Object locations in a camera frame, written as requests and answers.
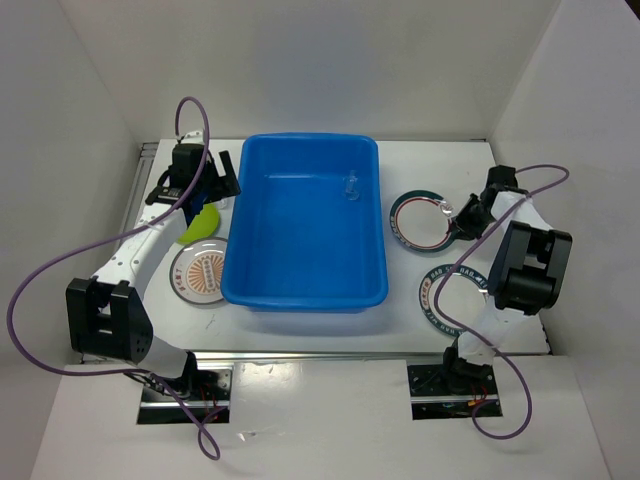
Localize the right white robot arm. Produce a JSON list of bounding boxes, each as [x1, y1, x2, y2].
[[438, 166, 573, 394]]

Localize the green plastic plate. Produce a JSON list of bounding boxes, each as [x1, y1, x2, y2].
[[176, 203, 220, 245]]

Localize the orange sunburst pattern plate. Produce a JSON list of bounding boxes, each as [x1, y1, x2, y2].
[[169, 237, 228, 305]]

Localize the green red rimmed plate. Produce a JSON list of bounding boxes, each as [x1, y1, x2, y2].
[[389, 190, 454, 253]]

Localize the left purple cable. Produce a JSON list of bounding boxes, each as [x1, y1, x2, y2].
[[6, 95, 222, 462]]

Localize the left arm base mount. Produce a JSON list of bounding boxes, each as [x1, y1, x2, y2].
[[134, 364, 233, 425]]

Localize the dark green lettered plate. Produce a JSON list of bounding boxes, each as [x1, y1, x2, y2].
[[418, 264, 488, 338]]

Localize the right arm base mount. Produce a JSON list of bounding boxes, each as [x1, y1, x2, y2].
[[407, 362, 502, 421]]

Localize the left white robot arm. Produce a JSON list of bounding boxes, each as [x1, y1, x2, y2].
[[65, 138, 241, 400]]

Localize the blue plastic bin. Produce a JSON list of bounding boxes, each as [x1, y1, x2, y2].
[[221, 133, 389, 312]]

